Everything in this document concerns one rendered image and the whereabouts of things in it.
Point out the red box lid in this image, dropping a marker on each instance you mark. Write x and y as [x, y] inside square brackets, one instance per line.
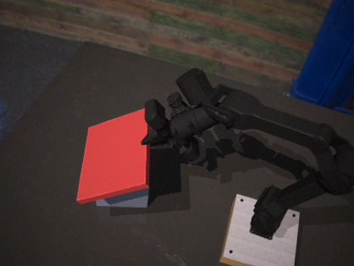
[115, 161]

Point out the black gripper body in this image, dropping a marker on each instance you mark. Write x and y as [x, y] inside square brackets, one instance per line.
[182, 127]

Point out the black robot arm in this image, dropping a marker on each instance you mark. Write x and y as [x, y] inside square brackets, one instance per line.
[242, 111]

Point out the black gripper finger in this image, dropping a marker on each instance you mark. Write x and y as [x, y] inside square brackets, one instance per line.
[151, 137]
[166, 145]

